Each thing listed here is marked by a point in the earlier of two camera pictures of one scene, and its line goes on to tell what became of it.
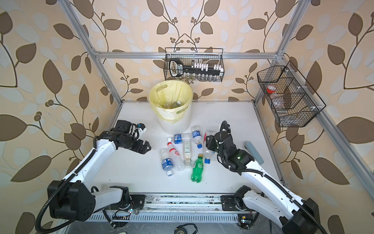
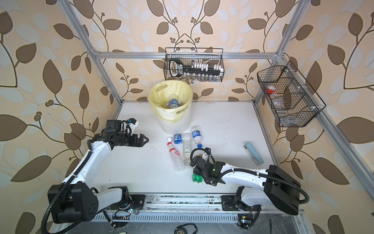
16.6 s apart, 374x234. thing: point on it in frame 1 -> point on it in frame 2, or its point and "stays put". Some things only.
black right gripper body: (222, 155) -> (205, 176)
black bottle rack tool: (177, 68) stays put
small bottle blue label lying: (180, 138) stays put
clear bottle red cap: (177, 162) stays put
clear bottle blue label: (166, 161) -> (174, 103)
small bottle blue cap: (196, 135) stays put
